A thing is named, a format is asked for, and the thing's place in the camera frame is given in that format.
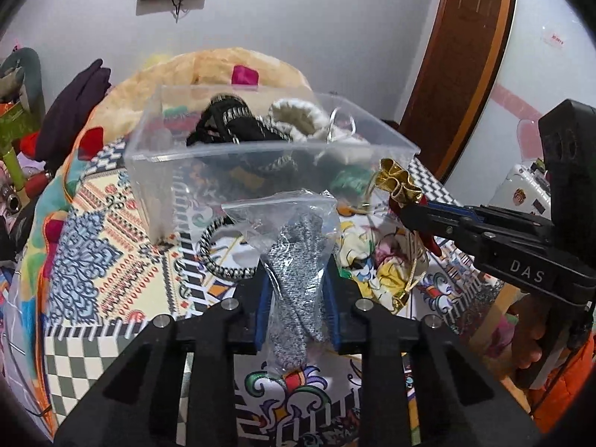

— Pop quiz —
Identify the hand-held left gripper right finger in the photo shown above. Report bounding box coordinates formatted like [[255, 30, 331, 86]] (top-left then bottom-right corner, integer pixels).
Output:
[[325, 260, 543, 447]]

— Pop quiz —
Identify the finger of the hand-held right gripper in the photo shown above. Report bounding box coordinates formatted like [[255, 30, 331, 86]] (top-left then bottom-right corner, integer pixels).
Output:
[[421, 199, 486, 219], [399, 204, 480, 245]]

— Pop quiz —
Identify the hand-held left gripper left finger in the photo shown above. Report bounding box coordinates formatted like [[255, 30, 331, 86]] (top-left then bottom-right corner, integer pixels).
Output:
[[53, 264, 272, 447]]

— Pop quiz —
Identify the gold and red pouch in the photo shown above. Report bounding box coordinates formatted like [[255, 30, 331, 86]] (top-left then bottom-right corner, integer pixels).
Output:
[[368, 158, 445, 258]]

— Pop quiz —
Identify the plastic bag with silver headband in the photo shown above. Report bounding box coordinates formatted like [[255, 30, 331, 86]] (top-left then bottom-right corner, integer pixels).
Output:
[[222, 188, 343, 376]]

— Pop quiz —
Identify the clear plastic storage box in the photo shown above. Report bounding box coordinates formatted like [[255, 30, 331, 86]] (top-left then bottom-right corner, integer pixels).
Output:
[[123, 85, 421, 245]]

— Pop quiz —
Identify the person's right forearm orange sleeve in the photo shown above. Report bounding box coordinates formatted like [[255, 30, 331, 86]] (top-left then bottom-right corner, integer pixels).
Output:
[[531, 330, 596, 435]]

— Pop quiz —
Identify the person's right hand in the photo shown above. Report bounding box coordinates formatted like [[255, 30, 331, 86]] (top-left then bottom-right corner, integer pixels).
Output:
[[508, 297, 551, 371]]

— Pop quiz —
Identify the white suitcase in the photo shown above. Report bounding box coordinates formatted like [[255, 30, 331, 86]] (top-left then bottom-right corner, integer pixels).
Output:
[[489, 161, 553, 218]]

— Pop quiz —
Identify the black white striped headband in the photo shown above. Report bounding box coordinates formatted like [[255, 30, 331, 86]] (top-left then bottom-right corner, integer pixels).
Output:
[[196, 216, 261, 283]]

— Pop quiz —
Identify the green hair scrunchie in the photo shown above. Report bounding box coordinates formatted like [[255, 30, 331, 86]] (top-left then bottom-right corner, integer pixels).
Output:
[[330, 168, 374, 197]]

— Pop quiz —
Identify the wooden door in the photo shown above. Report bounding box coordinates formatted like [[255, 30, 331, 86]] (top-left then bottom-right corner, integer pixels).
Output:
[[398, 0, 520, 183]]

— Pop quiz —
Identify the colourful printed blanket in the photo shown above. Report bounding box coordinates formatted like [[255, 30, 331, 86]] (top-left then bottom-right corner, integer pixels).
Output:
[[9, 133, 524, 447]]

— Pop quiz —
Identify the cream braided headband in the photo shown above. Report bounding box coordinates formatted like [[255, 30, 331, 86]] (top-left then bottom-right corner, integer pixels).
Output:
[[267, 98, 368, 150]]

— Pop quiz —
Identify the black studded headband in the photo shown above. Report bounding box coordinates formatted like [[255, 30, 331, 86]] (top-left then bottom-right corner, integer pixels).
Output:
[[186, 94, 299, 178]]

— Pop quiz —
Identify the red green hair accessory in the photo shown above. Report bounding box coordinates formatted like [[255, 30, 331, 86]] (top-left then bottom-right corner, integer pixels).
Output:
[[162, 106, 202, 134]]

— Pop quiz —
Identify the pink cloth piece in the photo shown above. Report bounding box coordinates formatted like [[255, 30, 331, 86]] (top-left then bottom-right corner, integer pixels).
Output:
[[231, 65, 260, 87]]

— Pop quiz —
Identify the cream plush blanket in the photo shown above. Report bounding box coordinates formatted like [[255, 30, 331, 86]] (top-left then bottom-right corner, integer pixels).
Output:
[[93, 47, 318, 137]]

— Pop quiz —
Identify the dark purple cloth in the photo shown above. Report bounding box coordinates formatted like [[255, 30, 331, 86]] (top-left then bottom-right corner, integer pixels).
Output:
[[35, 58, 113, 176]]

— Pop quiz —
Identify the green toy box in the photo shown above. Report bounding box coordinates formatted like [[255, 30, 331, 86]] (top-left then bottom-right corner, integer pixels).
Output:
[[0, 101, 42, 150]]

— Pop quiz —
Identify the grey plush toy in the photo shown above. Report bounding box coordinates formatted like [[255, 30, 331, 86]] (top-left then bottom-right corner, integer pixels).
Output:
[[0, 48, 45, 113]]

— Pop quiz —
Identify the gold chain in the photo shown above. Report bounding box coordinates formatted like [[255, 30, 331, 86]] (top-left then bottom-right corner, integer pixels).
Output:
[[392, 237, 428, 311]]

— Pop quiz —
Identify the pink wall decal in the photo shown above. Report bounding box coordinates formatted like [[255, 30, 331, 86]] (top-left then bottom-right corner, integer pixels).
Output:
[[492, 83, 546, 160]]

